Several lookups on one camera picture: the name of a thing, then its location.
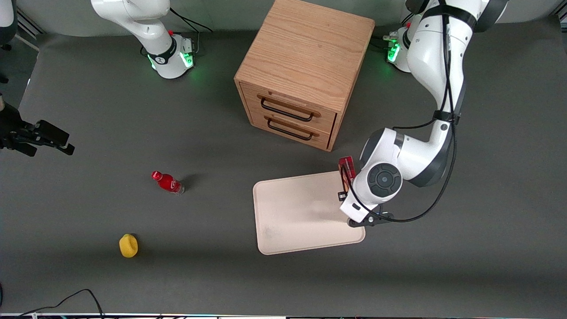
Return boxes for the red cookie box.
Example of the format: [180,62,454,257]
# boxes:
[338,156,357,195]

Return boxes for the black cables at left arm base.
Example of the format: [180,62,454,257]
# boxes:
[370,35,396,50]

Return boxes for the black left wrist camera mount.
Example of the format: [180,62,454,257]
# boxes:
[347,211,394,228]

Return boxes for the black cable at right arm base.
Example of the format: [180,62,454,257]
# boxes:
[170,8,214,54]

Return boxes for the beige plastic tray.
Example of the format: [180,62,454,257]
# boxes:
[252,171,366,256]

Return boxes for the black drawer handle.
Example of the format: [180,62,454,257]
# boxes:
[260,97,315,122]
[267,117,314,141]

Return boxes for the red soda bottle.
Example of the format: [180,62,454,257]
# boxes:
[151,171,185,195]

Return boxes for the silver aluminium rail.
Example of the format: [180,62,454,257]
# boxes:
[17,8,46,51]

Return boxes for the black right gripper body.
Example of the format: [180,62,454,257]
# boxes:
[0,93,41,150]

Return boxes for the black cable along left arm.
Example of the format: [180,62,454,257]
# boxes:
[345,0,466,223]

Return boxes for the wooden drawer cabinet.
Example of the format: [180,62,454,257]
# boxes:
[234,0,376,152]

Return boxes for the black cable on table edge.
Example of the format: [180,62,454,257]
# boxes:
[19,289,105,318]

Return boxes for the wooden drawer front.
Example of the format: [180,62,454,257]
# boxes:
[242,82,338,133]
[249,110,334,151]

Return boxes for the yellow sponge toy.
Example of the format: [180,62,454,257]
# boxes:
[119,233,139,258]

